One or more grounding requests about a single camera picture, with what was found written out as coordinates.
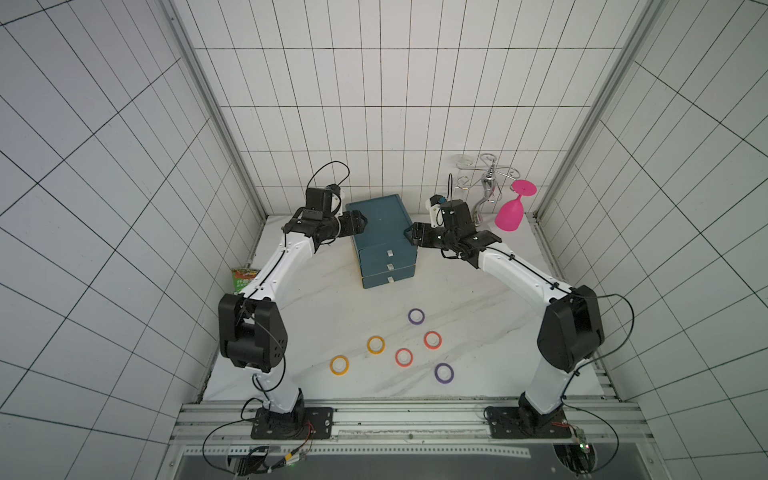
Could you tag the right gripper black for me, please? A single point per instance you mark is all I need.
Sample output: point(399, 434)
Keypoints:
point(420, 234)

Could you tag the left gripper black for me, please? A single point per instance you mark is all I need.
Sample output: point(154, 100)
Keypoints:
point(354, 225)

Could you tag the teal three-drawer cabinet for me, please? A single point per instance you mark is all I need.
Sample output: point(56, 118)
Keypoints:
point(384, 253)

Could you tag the purple tape roll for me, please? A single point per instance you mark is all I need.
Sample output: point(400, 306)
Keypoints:
point(416, 316)
point(444, 373)

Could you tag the red tape roll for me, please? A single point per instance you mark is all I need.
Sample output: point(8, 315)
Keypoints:
point(432, 340)
point(404, 357)

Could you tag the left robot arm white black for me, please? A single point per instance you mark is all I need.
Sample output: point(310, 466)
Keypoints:
point(252, 334)

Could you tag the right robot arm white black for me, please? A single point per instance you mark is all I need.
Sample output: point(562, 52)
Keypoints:
point(571, 327)

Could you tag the orange tape roll right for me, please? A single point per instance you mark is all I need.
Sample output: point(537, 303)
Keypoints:
point(376, 345)

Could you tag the orange tape roll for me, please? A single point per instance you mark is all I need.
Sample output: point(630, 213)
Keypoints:
point(376, 345)
point(339, 365)

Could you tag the orange tape roll left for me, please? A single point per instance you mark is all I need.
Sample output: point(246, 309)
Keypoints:
point(339, 365)

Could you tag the clear hanging wine glass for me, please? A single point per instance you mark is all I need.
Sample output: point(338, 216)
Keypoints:
point(462, 174)

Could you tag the pink plastic wine glass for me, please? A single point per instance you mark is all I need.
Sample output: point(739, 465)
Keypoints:
point(511, 214)

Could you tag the silver wine glass rack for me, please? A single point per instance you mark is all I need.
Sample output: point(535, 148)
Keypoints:
point(487, 164)

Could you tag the green snack bag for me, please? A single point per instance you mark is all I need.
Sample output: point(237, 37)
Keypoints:
point(242, 277)

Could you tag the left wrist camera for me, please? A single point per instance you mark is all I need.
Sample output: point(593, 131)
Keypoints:
point(326, 200)

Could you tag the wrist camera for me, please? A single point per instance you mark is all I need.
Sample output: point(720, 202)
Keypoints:
point(447, 213)
point(326, 200)

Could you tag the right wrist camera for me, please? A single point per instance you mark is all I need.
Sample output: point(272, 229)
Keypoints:
point(447, 213)

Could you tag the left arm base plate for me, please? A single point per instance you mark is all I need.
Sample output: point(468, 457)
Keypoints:
point(291, 423)

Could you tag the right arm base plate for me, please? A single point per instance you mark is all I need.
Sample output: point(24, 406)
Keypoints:
point(516, 423)

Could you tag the aluminium mounting rail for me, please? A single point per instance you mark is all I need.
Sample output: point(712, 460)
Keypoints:
point(488, 427)

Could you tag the circuit board with cables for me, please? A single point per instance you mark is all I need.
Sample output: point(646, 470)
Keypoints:
point(579, 459)

